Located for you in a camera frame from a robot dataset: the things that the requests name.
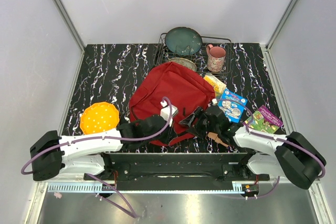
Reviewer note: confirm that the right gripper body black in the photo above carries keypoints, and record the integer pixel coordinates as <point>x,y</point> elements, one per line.
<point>205,124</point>

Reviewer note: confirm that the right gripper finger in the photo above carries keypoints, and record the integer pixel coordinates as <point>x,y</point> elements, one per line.
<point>189,120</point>
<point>196,131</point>

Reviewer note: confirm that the blue paperback book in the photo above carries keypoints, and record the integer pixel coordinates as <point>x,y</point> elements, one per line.
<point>232,105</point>

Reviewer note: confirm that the red backpack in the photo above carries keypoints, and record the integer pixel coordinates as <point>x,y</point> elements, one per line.
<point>185,89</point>

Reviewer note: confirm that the yellow paperback book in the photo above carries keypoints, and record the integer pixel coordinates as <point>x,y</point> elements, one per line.
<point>218,86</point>

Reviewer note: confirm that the purple treehouse book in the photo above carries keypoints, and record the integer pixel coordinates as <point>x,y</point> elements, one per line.
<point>265,121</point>

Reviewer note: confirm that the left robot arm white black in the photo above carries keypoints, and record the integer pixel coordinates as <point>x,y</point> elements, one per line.
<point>53,154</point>

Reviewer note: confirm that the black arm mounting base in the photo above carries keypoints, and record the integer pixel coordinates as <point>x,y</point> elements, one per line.
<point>226,166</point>

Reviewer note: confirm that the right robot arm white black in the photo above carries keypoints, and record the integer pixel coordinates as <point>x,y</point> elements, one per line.
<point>291,156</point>

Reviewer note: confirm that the orange perforated plate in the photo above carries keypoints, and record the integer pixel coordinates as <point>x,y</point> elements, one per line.
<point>99,117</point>

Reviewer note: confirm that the patterned beige plate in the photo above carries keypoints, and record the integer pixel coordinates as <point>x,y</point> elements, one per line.
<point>184,62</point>

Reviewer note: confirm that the pink patterned mug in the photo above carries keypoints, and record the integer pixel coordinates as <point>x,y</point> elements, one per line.
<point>216,58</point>

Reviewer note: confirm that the teal ceramic plate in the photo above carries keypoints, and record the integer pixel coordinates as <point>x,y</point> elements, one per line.
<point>183,41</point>

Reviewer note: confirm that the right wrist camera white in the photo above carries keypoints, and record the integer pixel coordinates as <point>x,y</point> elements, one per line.
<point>214,101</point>

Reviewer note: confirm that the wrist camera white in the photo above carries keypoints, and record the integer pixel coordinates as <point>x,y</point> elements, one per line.
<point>168,111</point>
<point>214,101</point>

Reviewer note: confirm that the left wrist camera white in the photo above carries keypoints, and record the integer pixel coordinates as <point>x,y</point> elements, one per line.
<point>168,111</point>

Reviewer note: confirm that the black wire dish rack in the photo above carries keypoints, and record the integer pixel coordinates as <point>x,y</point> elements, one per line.
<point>200,58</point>

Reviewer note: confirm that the aluminium frame rail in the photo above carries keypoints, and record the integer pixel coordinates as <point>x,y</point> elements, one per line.
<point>157,185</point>

